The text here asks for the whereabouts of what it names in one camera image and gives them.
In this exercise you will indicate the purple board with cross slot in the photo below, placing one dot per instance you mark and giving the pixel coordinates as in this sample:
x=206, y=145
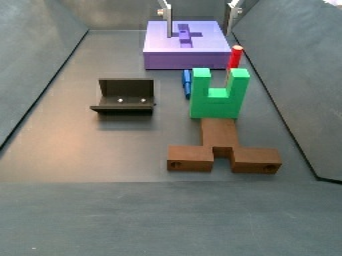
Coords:
x=196, y=46

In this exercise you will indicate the green U-shaped block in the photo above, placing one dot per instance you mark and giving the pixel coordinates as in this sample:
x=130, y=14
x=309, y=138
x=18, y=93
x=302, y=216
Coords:
x=214, y=102

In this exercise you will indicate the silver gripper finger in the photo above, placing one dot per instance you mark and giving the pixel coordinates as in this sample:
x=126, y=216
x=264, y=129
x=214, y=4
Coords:
x=165, y=11
x=234, y=11

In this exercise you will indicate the red cylinder peg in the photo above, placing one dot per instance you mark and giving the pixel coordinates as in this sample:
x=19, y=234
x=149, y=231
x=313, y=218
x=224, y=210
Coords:
x=237, y=50

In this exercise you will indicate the blue peg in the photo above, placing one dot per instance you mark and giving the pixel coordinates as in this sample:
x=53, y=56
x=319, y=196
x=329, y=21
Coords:
x=186, y=83

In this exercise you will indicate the brown T-shaped block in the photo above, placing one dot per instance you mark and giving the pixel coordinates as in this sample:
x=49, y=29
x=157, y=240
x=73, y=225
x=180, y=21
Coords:
x=221, y=144

